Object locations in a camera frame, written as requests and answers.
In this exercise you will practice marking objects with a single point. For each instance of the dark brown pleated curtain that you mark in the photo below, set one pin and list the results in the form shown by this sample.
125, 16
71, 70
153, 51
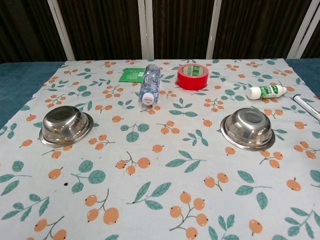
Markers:
105, 30

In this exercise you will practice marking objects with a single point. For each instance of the white glue bottle green label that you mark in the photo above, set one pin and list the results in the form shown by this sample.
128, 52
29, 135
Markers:
265, 92

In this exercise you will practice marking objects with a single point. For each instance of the white frame post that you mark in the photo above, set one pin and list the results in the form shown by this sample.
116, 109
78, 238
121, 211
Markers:
145, 30
214, 30
302, 30
61, 30

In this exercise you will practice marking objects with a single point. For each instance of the clear plastic water bottle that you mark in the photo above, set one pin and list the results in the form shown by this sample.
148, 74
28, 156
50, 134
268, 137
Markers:
150, 82

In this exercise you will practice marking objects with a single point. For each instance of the green paper packet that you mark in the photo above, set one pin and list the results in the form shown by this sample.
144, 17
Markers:
130, 75

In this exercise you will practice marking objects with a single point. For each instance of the red tape roll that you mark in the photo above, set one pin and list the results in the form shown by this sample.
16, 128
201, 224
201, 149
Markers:
192, 81

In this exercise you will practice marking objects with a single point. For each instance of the stainless steel bowl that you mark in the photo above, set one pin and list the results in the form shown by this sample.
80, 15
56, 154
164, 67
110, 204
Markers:
65, 125
247, 130

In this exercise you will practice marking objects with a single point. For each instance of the teal table cover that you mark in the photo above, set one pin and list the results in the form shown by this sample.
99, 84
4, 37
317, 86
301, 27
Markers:
20, 82

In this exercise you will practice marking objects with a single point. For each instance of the white marker pen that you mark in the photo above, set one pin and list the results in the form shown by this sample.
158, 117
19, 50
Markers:
306, 103

